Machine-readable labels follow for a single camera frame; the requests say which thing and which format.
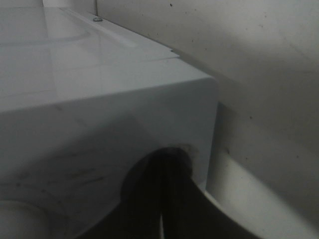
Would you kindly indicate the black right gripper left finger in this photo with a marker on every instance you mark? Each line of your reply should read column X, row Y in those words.
column 138, row 214

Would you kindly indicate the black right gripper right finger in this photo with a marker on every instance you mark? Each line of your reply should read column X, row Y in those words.
column 186, row 212

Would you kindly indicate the round door release button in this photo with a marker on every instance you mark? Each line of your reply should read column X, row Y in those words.
column 191, row 151

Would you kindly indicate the white lower timer knob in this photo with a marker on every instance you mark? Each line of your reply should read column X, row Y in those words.
column 24, row 220

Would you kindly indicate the white microwave oven body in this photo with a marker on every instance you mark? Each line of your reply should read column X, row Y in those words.
column 81, row 102

